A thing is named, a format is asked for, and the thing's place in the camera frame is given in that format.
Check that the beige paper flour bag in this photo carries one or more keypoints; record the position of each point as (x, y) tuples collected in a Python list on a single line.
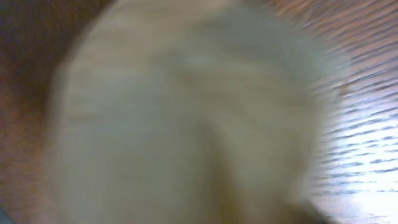
[(186, 112)]

